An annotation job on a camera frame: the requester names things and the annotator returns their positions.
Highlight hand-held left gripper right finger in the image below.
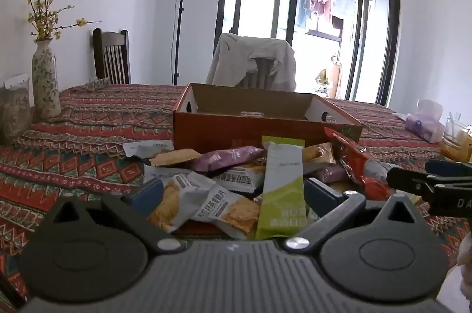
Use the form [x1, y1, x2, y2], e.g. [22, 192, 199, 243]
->
[285, 177, 420, 255]

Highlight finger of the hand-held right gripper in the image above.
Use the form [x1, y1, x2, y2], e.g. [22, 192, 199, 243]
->
[425, 160, 472, 177]
[386, 167, 444, 198]

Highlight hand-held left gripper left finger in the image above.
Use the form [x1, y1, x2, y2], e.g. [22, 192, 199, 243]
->
[48, 178, 189, 255]

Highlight white cracker packet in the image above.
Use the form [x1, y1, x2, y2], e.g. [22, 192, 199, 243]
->
[147, 173, 217, 233]
[192, 184, 261, 240]

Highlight green white stick packet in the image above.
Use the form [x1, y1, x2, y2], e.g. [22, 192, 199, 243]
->
[255, 136, 308, 240]

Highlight white foil snack packet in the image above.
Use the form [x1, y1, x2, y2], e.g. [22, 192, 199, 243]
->
[123, 140, 174, 159]

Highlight tan snack packet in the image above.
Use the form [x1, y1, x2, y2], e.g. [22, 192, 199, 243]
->
[150, 149, 201, 167]

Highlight red snack packet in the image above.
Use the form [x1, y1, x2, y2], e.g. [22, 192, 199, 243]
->
[324, 127, 392, 199]

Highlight purple snack packet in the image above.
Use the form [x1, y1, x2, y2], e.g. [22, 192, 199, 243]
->
[316, 164, 349, 184]
[192, 146, 265, 172]

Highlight orange cardboard box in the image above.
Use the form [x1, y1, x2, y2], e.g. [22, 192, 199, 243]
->
[173, 82, 364, 155]

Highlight person's right forearm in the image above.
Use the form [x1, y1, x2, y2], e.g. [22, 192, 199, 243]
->
[457, 234, 472, 299]

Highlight plain white snack packet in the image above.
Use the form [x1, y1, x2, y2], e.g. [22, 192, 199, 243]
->
[144, 165, 192, 185]

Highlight clear glass cup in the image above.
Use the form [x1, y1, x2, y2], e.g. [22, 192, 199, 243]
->
[440, 117, 472, 162]

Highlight orange yellow snack packet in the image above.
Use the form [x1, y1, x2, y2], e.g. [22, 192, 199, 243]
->
[302, 142, 336, 173]

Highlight purple tissue pack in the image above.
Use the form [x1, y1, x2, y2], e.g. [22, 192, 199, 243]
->
[405, 100, 445, 143]

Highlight white printed snack packet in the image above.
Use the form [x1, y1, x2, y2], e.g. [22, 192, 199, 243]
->
[212, 165, 266, 193]

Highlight tan balcony cabinet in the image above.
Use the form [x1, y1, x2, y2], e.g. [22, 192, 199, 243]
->
[316, 56, 344, 100]

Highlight small glass dish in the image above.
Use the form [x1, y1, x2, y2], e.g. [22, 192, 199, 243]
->
[86, 77, 111, 89]

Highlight jacket-draped wooden chair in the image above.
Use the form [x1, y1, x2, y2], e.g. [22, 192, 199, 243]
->
[245, 58, 281, 90]

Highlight dark wooden chair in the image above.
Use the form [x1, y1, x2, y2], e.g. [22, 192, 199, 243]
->
[92, 28, 131, 85]

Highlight floral ceramic vase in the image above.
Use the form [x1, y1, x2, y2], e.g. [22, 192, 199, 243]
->
[31, 39, 61, 120]

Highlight glass storage jar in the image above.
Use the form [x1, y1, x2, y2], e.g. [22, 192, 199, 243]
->
[0, 74, 32, 146]

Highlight beige jacket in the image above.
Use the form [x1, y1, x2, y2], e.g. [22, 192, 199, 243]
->
[206, 33, 296, 92]

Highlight black light stand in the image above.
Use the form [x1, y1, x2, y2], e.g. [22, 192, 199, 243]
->
[173, 0, 207, 87]

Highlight yellow flower branches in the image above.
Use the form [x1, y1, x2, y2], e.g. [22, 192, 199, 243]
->
[26, 0, 102, 41]

